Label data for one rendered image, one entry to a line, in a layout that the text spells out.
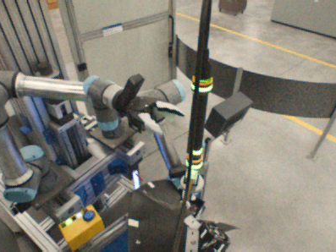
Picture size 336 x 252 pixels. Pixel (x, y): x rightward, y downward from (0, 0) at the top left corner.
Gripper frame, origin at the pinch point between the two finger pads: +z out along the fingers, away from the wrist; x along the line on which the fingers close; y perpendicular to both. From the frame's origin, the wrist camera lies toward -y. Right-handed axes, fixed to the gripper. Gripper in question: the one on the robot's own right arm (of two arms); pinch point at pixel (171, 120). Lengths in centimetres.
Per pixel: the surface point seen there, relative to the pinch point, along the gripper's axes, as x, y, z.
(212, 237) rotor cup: 1.2, 40.1, 18.7
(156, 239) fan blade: 16.6, 30.6, 7.8
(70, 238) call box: 29, 59, -30
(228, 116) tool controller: -64, 43, -11
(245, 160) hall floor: -156, 167, -19
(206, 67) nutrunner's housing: 0.7, -18.9, 9.4
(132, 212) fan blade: 17.3, 23.8, -0.7
